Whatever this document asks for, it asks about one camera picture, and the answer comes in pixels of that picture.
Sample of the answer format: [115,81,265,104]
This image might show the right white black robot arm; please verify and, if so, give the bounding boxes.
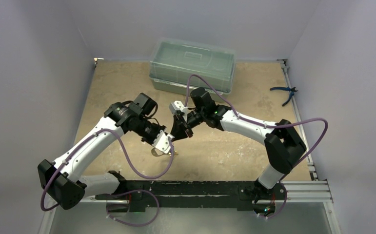
[169,87,307,201]

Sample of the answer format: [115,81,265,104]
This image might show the clear green plastic storage box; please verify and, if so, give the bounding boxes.
[149,38,236,96]

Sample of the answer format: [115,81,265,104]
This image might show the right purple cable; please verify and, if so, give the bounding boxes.
[184,74,329,220]

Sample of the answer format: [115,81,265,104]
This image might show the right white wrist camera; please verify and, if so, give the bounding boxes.
[169,100,189,121]

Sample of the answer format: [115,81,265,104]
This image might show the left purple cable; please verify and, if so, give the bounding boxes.
[40,128,176,227]

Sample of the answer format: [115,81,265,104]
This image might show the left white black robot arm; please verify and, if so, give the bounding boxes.
[38,93,174,211]

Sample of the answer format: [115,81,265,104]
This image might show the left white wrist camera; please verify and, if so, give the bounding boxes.
[152,130,174,154]

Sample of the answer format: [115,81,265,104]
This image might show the aluminium frame rail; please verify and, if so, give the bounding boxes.
[47,180,334,203]

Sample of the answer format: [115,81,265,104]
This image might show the purple cable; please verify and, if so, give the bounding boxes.
[40,128,176,227]
[184,74,329,220]

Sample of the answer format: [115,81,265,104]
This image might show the blue handled pliers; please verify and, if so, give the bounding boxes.
[270,86,299,107]

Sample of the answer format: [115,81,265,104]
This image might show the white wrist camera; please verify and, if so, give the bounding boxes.
[169,100,189,121]
[152,130,174,154]

